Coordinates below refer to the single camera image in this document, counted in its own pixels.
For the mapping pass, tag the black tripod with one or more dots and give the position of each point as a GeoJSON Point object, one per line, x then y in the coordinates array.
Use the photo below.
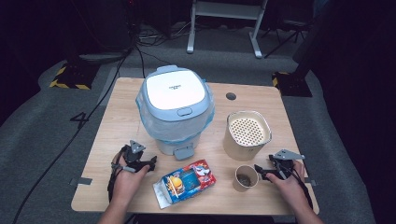
{"type": "Point", "coordinates": [288, 34]}

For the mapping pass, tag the person's left hand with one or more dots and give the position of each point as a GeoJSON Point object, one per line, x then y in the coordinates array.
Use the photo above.
{"type": "Point", "coordinates": [126, 183]}

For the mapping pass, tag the brown paper cup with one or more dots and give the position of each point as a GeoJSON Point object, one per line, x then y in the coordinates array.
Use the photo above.
{"type": "Point", "coordinates": [239, 185]}

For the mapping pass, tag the white and blue pedal bin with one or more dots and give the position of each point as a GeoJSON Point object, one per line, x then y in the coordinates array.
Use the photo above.
{"type": "Point", "coordinates": [176, 90]}

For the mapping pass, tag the colourful snack box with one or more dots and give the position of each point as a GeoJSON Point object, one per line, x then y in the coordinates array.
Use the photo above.
{"type": "Point", "coordinates": [186, 183]}

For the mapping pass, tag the grey tape strip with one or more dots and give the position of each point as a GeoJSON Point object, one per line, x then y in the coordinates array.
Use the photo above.
{"type": "Point", "coordinates": [310, 182]}
{"type": "Point", "coordinates": [81, 181]}

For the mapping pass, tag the beige round container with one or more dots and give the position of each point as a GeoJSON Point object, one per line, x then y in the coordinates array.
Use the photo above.
{"type": "Point", "coordinates": [238, 149]}

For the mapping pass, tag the translucent blue bin liner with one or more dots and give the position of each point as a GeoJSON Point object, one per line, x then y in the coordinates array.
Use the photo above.
{"type": "Point", "coordinates": [174, 129]}

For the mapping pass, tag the dark wet tea residue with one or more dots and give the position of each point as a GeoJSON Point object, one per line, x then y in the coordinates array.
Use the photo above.
{"type": "Point", "coordinates": [244, 180]}

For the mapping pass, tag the white metal stand frame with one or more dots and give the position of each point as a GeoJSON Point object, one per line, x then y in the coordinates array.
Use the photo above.
{"type": "Point", "coordinates": [227, 9]}

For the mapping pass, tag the perforated beige strainer insert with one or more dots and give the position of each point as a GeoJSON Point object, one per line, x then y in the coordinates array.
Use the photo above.
{"type": "Point", "coordinates": [247, 132]}

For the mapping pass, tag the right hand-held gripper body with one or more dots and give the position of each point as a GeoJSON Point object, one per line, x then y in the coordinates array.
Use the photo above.
{"type": "Point", "coordinates": [285, 166]}

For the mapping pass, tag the person's right hand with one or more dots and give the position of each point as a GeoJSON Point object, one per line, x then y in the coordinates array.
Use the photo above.
{"type": "Point", "coordinates": [292, 189]}

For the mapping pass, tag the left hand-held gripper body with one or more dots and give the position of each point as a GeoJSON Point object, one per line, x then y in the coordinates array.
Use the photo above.
{"type": "Point", "coordinates": [134, 155]}

